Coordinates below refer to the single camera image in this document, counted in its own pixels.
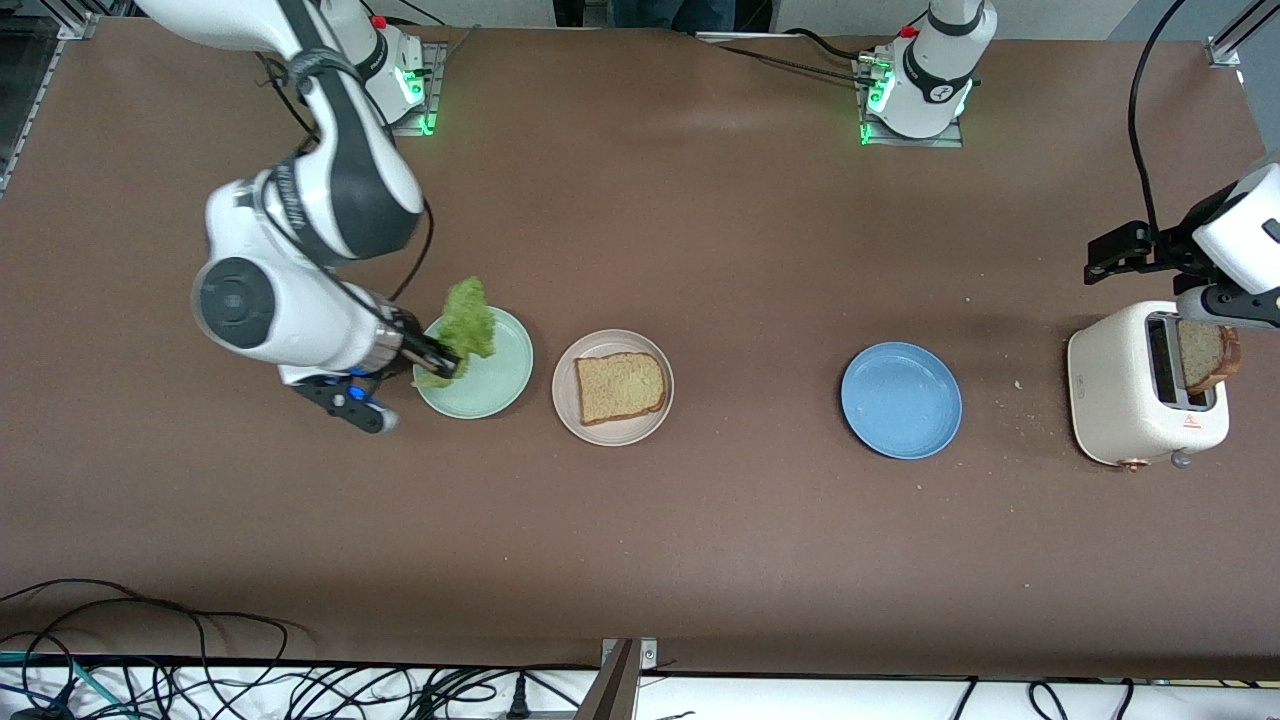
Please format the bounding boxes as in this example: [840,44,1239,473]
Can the teal floor cable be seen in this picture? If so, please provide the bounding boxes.
[0,650,136,720]

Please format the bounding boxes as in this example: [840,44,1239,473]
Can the aluminium frame rail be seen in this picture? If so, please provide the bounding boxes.
[0,0,131,196]

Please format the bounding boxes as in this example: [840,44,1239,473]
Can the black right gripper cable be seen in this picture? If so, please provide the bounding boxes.
[385,198,436,306]

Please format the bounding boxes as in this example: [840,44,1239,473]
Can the long black floor cable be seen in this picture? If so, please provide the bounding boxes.
[0,578,291,720]

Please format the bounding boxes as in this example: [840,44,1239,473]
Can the green lettuce leaf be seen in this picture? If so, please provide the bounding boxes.
[412,277,499,391]

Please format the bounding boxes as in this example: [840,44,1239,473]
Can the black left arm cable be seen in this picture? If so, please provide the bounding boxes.
[1128,0,1191,241]

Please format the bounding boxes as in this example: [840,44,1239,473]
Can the blue plate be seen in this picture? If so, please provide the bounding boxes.
[840,342,963,461]

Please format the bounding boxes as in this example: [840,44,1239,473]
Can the mint green plate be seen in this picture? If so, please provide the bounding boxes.
[412,305,535,420]

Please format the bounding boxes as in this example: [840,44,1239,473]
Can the beige plate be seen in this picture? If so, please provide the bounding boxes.
[551,329,676,447]

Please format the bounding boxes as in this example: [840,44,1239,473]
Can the aluminium frame corner profile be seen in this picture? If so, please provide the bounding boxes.
[1205,0,1280,69]

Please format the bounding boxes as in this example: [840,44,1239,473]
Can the person in blue jeans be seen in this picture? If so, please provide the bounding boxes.
[612,0,736,33]

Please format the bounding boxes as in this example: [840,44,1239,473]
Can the white two-slot toaster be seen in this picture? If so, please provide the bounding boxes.
[1066,301,1231,473]

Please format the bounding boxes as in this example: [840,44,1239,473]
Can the brown bread slice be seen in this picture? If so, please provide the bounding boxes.
[574,352,669,427]
[1177,318,1243,394]

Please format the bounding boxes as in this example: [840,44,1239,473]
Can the black base power cable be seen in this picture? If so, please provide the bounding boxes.
[700,28,881,89]

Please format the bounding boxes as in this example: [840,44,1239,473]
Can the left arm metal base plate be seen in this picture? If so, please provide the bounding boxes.
[853,55,966,149]

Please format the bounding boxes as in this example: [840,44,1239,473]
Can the metal table edge bracket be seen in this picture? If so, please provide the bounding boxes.
[575,638,659,720]

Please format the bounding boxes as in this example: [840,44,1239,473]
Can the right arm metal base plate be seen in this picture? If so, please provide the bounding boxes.
[385,40,448,137]

